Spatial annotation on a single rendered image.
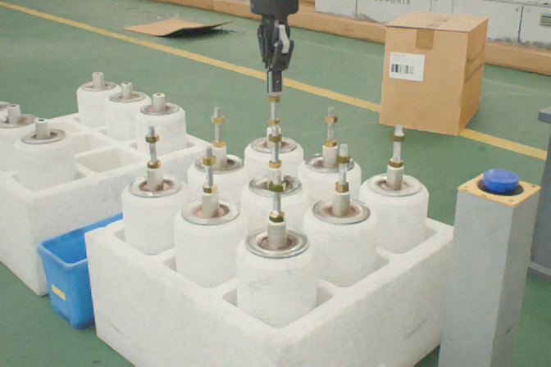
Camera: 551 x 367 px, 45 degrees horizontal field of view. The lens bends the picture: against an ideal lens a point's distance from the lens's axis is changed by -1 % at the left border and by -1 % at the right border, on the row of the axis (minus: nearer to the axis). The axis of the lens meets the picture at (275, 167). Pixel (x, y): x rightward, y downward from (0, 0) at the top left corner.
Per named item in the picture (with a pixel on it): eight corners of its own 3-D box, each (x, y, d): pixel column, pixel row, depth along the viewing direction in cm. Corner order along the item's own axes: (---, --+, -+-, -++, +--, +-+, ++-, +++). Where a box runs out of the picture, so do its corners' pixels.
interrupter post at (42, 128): (47, 135, 114) (44, 117, 113) (53, 138, 113) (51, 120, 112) (34, 138, 113) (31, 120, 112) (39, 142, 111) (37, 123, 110)
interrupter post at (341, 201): (354, 215, 85) (355, 192, 84) (339, 219, 84) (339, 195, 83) (343, 208, 87) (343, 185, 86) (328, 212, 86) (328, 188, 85)
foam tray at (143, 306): (273, 249, 128) (273, 162, 121) (453, 334, 103) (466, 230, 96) (96, 337, 102) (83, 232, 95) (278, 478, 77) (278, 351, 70)
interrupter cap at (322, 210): (383, 218, 84) (383, 213, 84) (334, 232, 81) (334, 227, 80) (346, 197, 90) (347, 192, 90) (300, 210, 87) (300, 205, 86)
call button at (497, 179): (491, 181, 80) (493, 165, 79) (522, 190, 77) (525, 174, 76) (475, 190, 77) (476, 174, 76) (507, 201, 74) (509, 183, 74)
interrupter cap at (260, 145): (302, 153, 106) (302, 149, 106) (256, 157, 104) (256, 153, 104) (289, 138, 113) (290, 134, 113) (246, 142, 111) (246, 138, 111)
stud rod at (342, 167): (347, 200, 85) (348, 144, 82) (343, 202, 84) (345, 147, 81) (339, 198, 85) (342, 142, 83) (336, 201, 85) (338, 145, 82)
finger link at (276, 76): (270, 59, 103) (270, 91, 104) (275, 62, 100) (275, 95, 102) (280, 58, 103) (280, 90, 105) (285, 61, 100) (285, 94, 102)
